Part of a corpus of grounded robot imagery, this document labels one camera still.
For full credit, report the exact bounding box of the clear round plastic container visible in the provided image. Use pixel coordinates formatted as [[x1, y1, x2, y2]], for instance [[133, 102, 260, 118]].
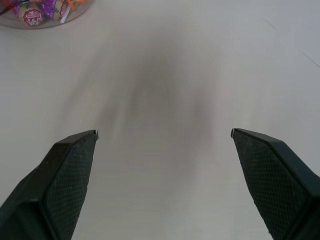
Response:
[[0, 0, 96, 30]]

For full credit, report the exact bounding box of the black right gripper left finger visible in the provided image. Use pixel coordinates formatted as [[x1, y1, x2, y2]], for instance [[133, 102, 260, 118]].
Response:
[[0, 129, 100, 240]]

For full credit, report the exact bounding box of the pink wrapped lollipop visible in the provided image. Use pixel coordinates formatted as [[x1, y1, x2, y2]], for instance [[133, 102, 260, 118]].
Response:
[[58, 0, 72, 24]]

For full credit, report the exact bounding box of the purple wrapped lollipop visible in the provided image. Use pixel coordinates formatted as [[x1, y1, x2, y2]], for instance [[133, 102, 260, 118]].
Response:
[[37, 0, 62, 21]]

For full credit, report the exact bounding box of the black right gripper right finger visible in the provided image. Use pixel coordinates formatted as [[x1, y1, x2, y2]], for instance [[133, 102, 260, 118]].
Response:
[[230, 127, 320, 240]]

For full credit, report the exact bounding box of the red wrapped lollipop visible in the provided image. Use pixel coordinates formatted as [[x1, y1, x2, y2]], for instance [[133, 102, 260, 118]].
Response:
[[23, 8, 45, 28]]

